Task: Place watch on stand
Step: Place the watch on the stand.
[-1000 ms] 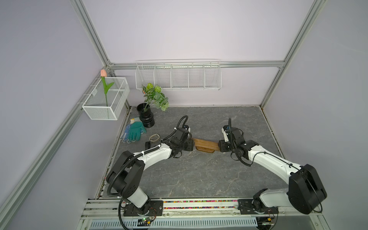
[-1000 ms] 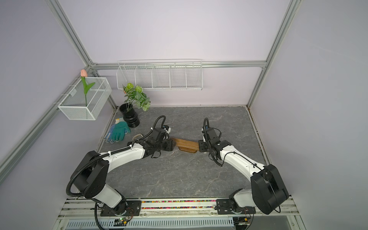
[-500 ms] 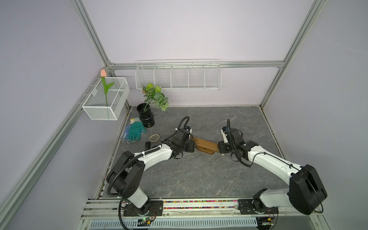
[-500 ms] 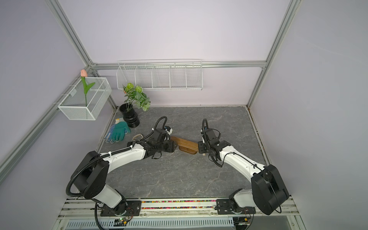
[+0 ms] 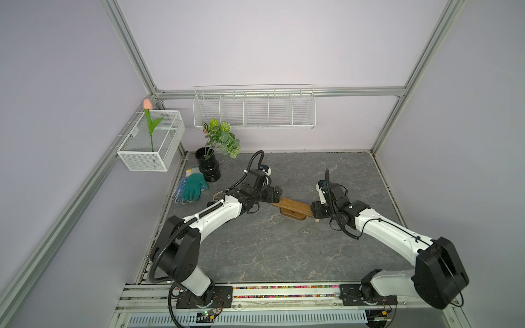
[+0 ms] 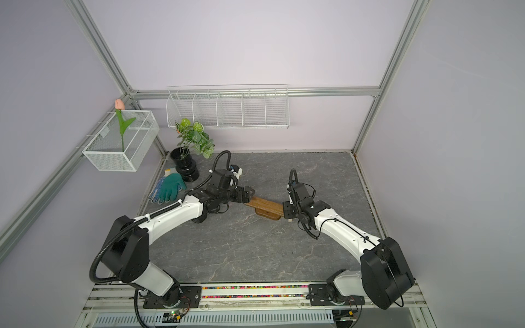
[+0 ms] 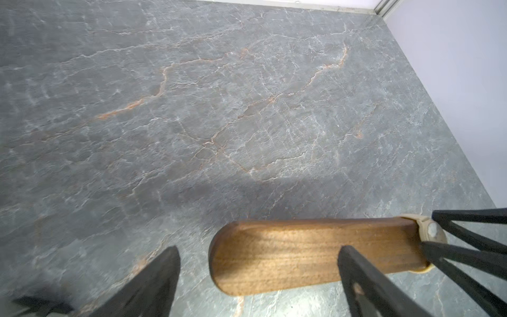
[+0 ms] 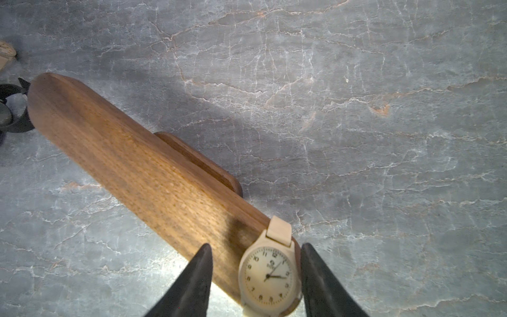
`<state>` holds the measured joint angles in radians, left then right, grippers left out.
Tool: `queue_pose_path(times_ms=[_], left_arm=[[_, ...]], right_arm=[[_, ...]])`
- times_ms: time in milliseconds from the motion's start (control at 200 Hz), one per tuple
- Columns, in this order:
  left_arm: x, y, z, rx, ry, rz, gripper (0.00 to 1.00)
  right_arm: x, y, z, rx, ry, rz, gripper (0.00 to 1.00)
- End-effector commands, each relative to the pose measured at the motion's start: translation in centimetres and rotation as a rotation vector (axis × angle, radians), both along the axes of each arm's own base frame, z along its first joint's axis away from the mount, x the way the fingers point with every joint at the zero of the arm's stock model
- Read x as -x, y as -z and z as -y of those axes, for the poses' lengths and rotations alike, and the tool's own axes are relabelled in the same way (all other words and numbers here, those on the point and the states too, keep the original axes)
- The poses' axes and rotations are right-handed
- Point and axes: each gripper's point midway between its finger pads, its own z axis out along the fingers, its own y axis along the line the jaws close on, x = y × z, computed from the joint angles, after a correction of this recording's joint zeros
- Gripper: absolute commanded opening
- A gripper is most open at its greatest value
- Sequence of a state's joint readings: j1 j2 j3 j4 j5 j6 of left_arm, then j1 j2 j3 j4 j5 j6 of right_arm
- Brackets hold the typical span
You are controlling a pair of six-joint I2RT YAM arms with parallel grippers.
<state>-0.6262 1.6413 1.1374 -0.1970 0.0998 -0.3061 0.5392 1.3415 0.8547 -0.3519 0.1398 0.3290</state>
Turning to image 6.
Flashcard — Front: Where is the brown wooden watch stand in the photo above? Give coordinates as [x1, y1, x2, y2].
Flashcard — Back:
[246, 196, 284, 221]

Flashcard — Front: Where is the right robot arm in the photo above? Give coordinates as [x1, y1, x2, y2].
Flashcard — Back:
[283, 180, 415, 310]

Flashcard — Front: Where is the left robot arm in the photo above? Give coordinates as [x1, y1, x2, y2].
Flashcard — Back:
[89, 165, 254, 308]

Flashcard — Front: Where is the black ribbed plant pot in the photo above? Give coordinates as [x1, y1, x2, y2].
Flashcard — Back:
[170, 147, 200, 183]

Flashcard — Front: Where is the green work glove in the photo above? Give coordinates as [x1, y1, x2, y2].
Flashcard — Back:
[158, 173, 187, 204]

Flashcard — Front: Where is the green artificial potted plant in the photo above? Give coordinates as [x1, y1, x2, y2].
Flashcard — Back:
[176, 118, 215, 159]

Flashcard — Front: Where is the blue dotted work glove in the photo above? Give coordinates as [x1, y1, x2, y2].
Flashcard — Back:
[148, 177, 164, 204]

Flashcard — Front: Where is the pink artificial tulip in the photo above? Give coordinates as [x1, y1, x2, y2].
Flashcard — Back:
[114, 99, 136, 152]

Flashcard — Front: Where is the long white wire shelf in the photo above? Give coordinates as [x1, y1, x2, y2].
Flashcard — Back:
[166, 84, 290, 129]

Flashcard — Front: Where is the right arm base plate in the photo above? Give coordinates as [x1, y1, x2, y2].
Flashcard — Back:
[306, 284, 365, 306]

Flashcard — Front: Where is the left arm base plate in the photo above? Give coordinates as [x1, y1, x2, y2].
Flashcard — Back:
[142, 285, 202, 309]

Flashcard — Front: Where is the white mesh wall basket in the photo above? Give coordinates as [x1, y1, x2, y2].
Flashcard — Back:
[82, 110, 159, 172]

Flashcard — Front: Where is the white slotted cable duct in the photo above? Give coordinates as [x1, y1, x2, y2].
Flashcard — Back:
[92, 310, 335, 328]

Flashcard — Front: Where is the aluminium front rail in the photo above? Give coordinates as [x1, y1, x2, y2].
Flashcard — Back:
[81, 280, 428, 314]

